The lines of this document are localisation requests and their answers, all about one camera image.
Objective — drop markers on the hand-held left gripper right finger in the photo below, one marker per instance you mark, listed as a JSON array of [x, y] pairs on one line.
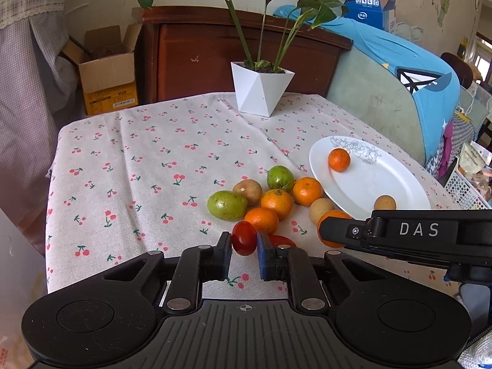
[[266, 257]]

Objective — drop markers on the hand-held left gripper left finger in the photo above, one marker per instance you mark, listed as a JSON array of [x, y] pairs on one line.
[[223, 257]]

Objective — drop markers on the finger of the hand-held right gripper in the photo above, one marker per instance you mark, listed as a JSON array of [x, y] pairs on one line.
[[342, 230]]

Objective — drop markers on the orange mandarin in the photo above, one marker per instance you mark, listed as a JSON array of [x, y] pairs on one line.
[[276, 203], [261, 220], [307, 191], [338, 214], [339, 159]]

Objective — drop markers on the red cherry tomato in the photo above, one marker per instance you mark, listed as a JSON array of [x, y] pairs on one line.
[[284, 241], [244, 238]]

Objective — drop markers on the brown longan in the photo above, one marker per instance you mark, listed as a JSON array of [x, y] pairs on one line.
[[319, 209], [247, 191], [384, 202]]

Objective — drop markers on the white floral print plate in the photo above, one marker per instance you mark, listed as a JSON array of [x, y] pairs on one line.
[[361, 184]]

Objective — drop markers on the oblong green tomato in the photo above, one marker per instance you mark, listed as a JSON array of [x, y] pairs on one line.
[[227, 205]]

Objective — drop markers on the round green tomato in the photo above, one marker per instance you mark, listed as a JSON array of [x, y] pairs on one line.
[[280, 178]]

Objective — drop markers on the white perforated basket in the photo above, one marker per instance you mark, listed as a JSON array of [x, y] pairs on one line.
[[461, 188]]

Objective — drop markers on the magenta cloth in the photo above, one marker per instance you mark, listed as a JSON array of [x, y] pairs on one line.
[[446, 152]]

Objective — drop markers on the cream snack bag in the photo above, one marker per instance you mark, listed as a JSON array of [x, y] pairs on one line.
[[474, 157]]

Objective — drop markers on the grey checked blanket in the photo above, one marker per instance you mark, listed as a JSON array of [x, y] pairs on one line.
[[459, 130]]

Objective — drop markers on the cherry print tablecloth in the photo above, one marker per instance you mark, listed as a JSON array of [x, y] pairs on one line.
[[153, 169]]

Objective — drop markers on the green padded sofa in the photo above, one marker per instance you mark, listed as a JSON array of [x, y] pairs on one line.
[[369, 96]]

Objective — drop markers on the white faceted plant pot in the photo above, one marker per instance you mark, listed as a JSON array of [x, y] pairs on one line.
[[257, 92]]

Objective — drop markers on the dark wooden chair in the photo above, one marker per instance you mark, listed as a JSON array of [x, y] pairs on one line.
[[457, 69]]

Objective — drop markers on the blue printed blanket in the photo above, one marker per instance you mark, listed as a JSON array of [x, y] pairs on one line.
[[384, 50]]

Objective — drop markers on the brown cardboard box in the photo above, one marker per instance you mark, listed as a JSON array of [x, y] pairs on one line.
[[107, 84]]

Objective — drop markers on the white printed bag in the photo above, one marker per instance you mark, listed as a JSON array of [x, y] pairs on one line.
[[15, 276]]

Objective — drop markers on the dark wooden cabinet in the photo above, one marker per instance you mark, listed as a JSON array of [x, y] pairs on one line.
[[192, 46]]

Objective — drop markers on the blue cardboard box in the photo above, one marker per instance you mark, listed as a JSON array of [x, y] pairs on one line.
[[365, 11]]

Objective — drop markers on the grey gingham curtain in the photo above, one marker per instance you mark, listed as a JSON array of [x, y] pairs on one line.
[[27, 84]]

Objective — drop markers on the plant wall sticker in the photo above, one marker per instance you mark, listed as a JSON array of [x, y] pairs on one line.
[[444, 0]]

